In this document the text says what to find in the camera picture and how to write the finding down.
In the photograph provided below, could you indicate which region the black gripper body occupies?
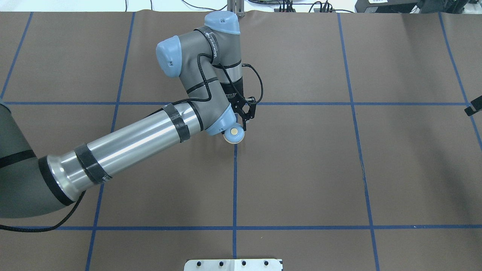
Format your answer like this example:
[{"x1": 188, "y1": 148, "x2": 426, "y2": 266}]
[{"x1": 222, "y1": 77, "x2": 254, "y2": 111}]

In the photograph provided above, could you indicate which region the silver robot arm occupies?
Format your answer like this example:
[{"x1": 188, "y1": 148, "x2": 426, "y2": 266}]
[{"x1": 0, "y1": 11, "x2": 258, "y2": 219}]

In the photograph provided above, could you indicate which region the brown paper table mat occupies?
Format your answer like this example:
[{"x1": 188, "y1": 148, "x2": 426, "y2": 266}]
[{"x1": 1, "y1": 11, "x2": 481, "y2": 271}]

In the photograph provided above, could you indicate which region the black box device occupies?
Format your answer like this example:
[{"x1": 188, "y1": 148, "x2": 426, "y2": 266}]
[{"x1": 355, "y1": 0, "x2": 419, "y2": 14}]

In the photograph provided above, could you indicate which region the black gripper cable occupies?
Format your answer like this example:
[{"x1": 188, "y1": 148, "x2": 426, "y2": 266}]
[{"x1": 196, "y1": 53, "x2": 264, "y2": 106}]

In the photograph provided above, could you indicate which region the aluminium frame post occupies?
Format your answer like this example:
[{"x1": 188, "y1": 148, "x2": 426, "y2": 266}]
[{"x1": 227, "y1": 0, "x2": 246, "y2": 18}]

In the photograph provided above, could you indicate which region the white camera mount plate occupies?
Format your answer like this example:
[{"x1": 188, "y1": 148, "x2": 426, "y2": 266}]
[{"x1": 183, "y1": 259, "x2": 284, "y2": 271}]

